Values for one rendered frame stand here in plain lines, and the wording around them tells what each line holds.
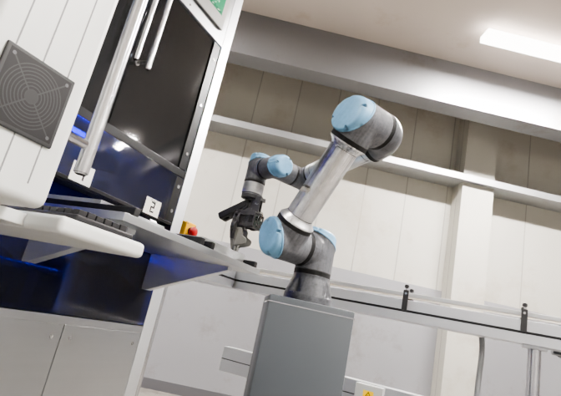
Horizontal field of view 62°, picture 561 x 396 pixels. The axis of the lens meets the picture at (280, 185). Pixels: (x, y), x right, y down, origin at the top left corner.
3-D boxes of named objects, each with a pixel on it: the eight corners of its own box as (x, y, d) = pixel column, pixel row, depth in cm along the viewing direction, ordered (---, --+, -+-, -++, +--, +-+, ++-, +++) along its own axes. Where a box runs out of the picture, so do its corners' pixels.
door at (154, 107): (107, 124, 154) (157, -23, 170) (183, 171, 190) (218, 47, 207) (108, 124, 153) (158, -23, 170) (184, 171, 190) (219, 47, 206)
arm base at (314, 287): (325, 308, 153) (331, 278, 156) (335, 308, 138) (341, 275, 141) (280, 298, 152) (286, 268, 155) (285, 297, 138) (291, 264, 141)
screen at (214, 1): (192, -3, 186) (205, -45, 192) (219, 31, 204) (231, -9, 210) (194, -3, 186) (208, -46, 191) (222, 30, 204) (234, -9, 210)
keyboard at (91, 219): (-54, 204, 98) (-49, 192, 99) (7, 222, 110) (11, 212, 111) (74, 220, 79) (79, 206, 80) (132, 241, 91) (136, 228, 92)
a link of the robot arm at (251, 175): (260, 149, 164) (246, 153, 171) (253, 179, 161) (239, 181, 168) (277, 158, 168) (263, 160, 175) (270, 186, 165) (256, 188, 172)
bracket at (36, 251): (21, 260, 128) (37, 215, 132) (30, 262, 131) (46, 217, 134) (112, 279, 113) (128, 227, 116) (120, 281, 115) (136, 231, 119)
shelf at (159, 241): (-8, 203, 128) (-6, 196, 129) (154, 256, 188) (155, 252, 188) (122, 220, 107) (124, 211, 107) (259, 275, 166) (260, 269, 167)
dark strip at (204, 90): (163, 219, 180) (214, 41, 202) (169, 221, 184) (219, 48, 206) (164, 219, 180) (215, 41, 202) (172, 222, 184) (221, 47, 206)
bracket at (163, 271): (140, 288, 171) (151, 253, 174) (146, 290, 173) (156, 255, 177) (219, 305, 155) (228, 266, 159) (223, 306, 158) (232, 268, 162)
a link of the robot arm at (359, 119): (300, 274, 143) (404, 121, 131) (261, 262, 135) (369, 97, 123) (284, 251, 153) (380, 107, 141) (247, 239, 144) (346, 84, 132)
